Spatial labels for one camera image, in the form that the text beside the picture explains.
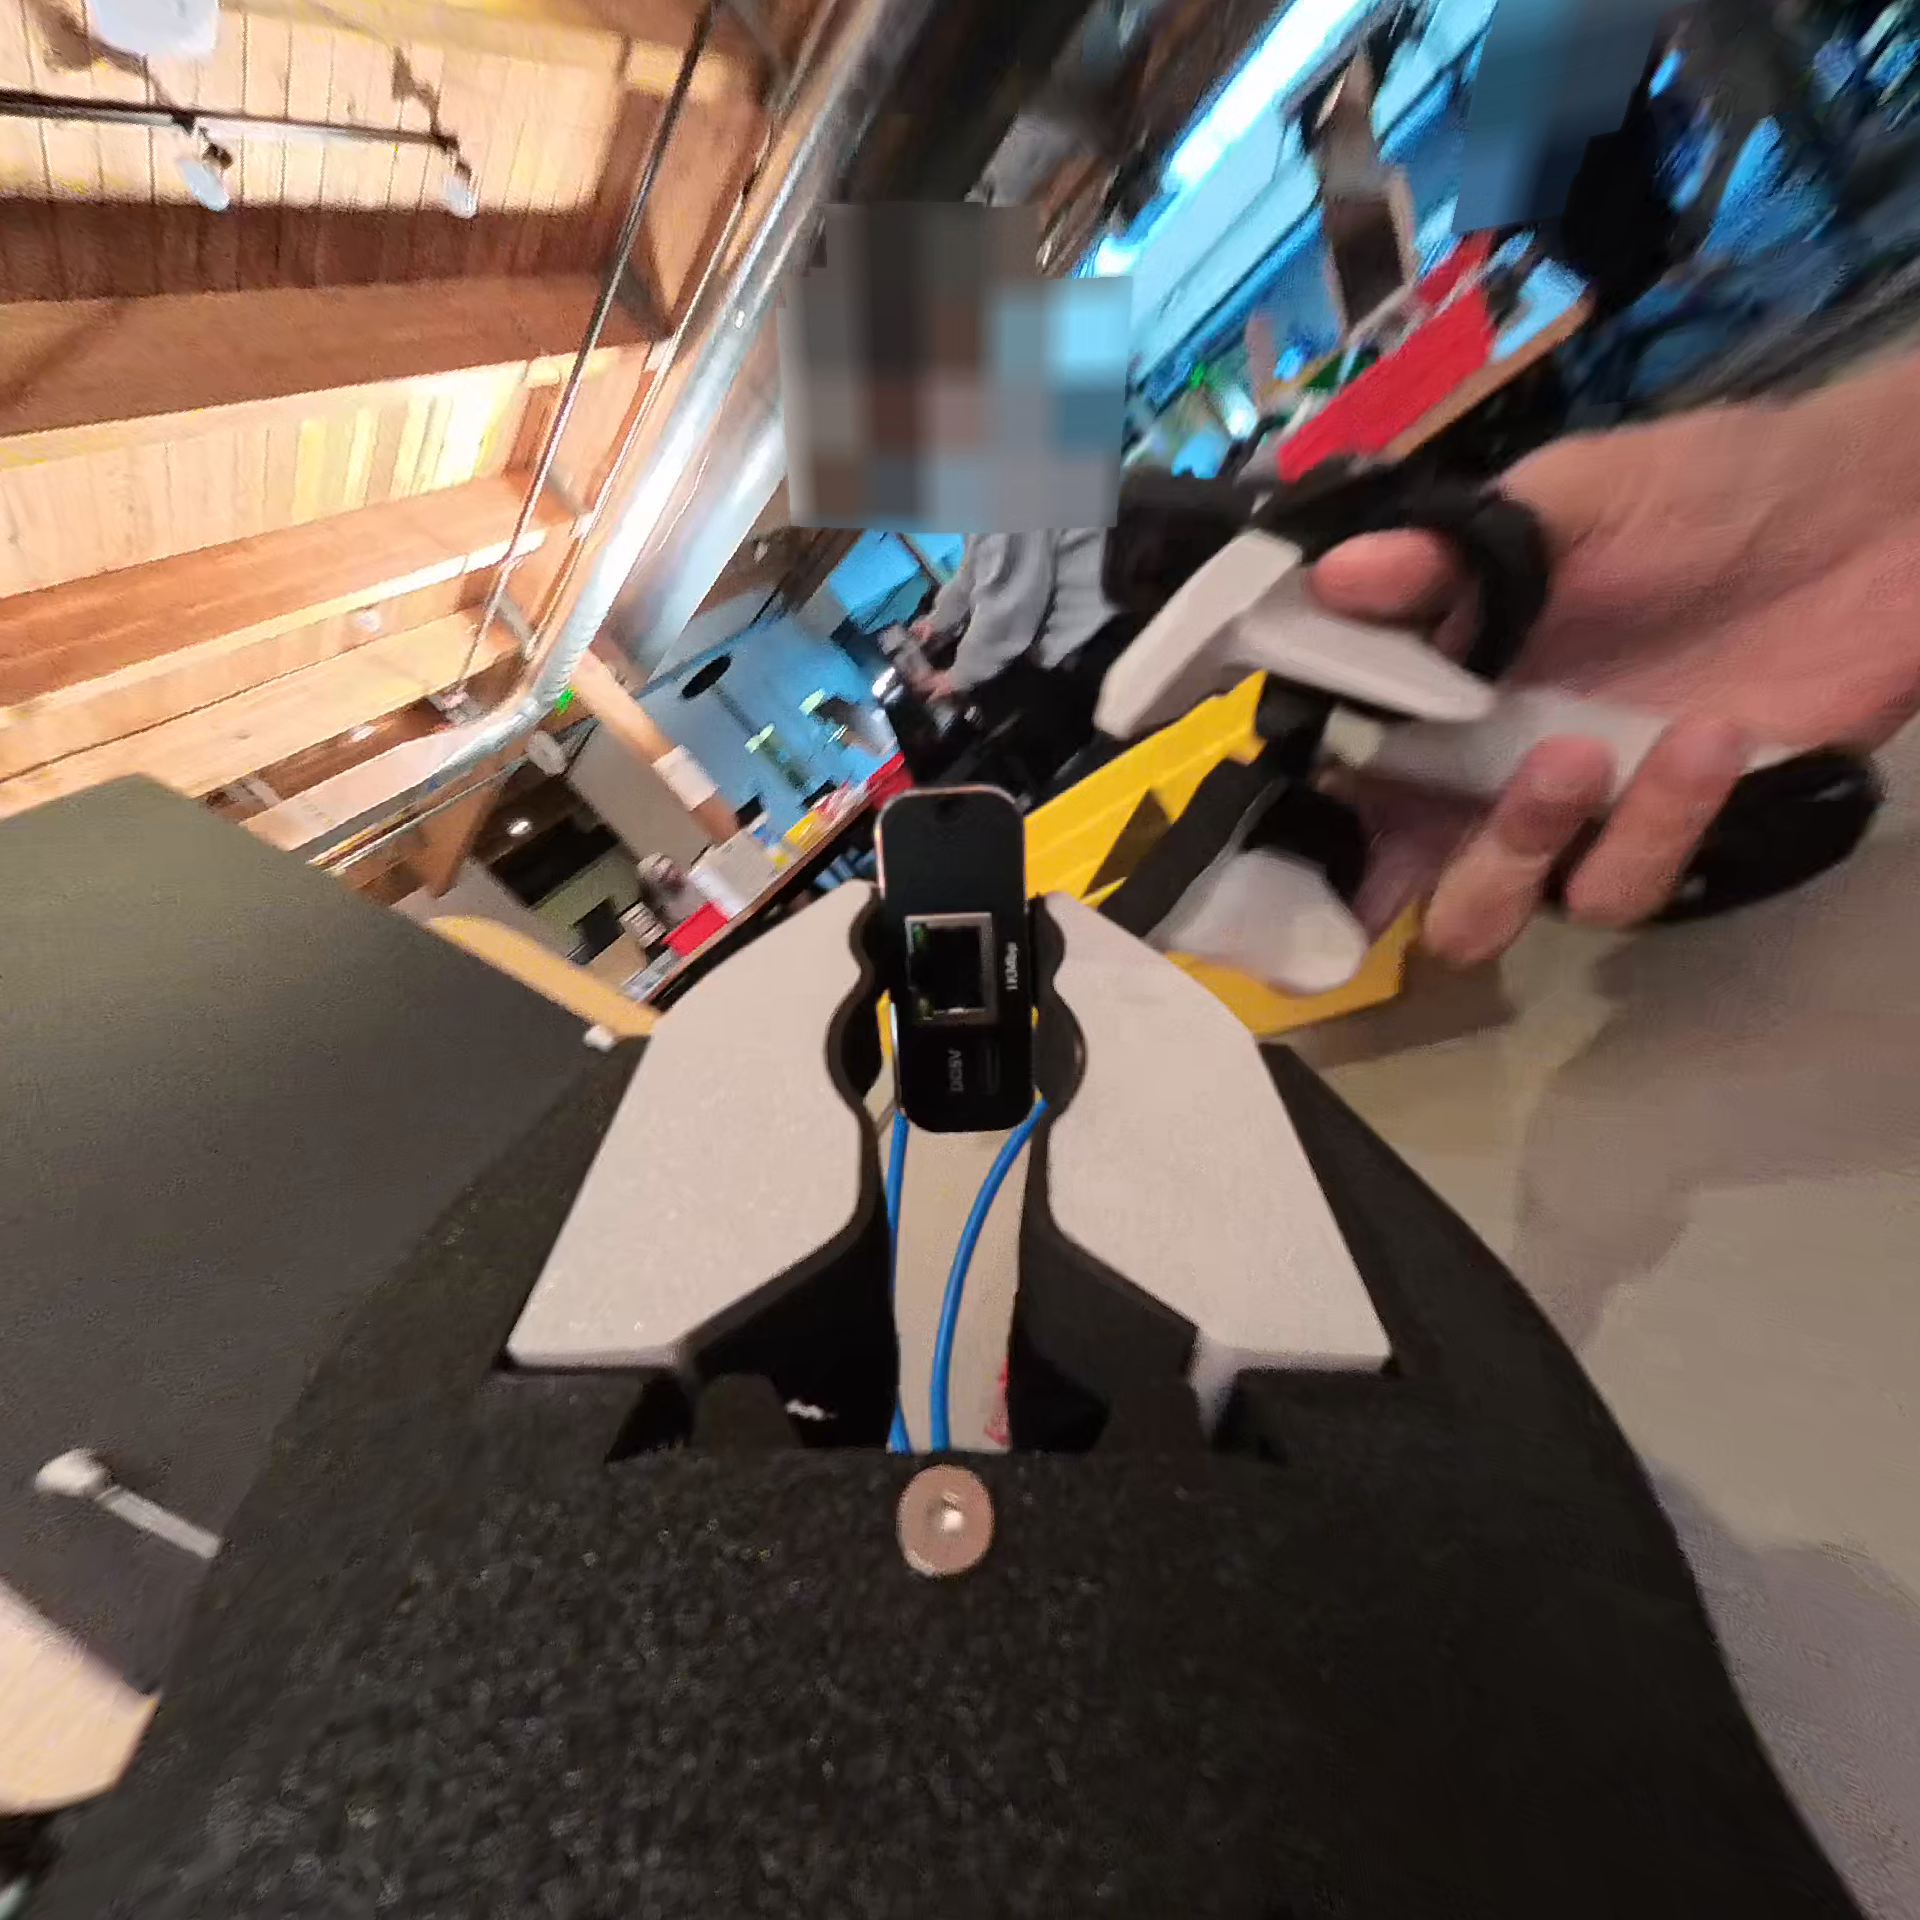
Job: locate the wood-framed black board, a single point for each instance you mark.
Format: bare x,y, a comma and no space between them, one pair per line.
225,1125

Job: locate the black ethernet adapter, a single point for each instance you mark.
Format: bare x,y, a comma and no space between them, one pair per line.
953,1079

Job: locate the person's right hand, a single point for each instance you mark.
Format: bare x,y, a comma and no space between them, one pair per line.
1724,570

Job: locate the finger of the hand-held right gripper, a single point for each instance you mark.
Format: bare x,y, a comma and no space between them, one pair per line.
1275,922

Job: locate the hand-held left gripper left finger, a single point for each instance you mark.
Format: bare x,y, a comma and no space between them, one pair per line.
704,1171

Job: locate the white ceiling device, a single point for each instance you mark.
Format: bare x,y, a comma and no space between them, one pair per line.
148,25

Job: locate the yellow storage bin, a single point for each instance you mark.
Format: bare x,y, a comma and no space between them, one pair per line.
1080,826

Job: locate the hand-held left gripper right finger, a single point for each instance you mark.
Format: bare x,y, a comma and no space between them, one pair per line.
1200,1171

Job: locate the cluttered background table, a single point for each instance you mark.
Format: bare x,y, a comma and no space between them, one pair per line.
720,886

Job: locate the black track light rail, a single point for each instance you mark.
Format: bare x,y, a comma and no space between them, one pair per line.
206,177

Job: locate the silver ventilation duct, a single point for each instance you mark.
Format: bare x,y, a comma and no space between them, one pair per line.
704,406

